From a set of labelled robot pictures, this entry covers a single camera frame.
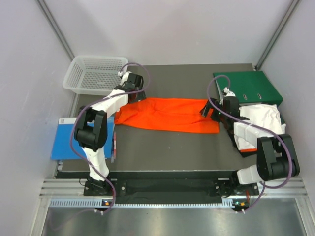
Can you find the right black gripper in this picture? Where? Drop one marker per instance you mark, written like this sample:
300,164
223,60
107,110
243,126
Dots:
204,112

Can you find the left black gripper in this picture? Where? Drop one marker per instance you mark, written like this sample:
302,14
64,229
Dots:
141,96

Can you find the orange t shirt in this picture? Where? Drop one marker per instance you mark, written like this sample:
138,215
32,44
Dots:
167,114

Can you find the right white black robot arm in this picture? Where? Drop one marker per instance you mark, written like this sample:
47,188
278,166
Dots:
276,156

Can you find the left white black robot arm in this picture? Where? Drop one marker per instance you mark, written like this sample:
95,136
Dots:
90,129

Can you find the white plastic perforated basket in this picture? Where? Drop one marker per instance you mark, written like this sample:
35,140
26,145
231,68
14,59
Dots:
94,75

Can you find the white t shirt pile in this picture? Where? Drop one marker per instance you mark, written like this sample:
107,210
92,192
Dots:
263,115

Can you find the red white pen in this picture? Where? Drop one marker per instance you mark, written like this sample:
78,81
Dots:
114,147

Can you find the orange folded shirt under pile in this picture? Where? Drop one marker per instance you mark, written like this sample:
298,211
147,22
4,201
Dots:
247,152

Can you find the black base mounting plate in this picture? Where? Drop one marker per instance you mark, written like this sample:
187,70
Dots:
168,187

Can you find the blue folder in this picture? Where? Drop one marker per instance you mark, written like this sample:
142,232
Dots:
61,148

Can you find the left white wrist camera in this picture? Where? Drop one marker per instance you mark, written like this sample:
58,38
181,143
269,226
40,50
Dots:
123,76

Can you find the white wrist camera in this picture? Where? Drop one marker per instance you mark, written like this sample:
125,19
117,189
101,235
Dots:
228,93
123,76

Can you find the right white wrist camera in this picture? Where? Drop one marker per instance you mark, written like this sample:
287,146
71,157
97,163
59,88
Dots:
228,93

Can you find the green ring binder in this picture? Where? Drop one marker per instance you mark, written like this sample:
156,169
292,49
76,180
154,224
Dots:
250,87

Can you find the aluminium rail frame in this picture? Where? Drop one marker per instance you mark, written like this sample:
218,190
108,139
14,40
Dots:
70,193

